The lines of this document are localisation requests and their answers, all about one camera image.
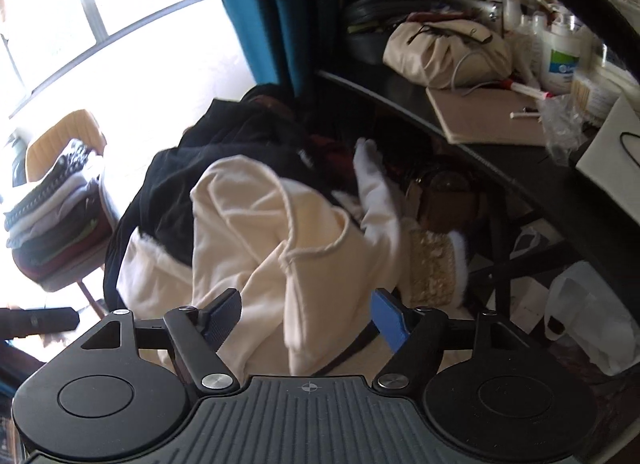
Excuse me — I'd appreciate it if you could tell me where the cream long-sleeve top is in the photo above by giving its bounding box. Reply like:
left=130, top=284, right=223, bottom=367
left=115, top=137, right=469, bottom=378

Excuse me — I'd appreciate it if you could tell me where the wooden chair with clothes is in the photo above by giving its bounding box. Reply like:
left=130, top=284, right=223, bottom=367
left=3, top=109, right=118, bottom=317

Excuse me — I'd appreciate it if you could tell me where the white plastic bag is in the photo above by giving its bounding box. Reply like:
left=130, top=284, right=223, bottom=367
left=544, top=261, right=639, bottom=376

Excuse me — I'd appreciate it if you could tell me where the black garment pile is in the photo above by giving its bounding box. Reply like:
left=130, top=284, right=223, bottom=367
left=102, top=82, right=381, bottom=315

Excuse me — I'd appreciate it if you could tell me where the white foam sheet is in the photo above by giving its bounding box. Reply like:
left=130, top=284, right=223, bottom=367
left=577, top=95, right=639, bottom=195

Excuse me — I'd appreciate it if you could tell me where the white lotion pump bottle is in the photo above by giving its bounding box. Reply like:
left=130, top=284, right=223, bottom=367
left=539, top=6, right=580, bottom=95

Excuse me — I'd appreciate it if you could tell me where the teal curtain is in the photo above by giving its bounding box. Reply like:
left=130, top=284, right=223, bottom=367
left=221, top=0, right=347, bottom=95

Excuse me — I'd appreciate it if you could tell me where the beige drawstring bag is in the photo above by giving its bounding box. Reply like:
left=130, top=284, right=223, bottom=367
left=383, top=20, right=513, bottom=90

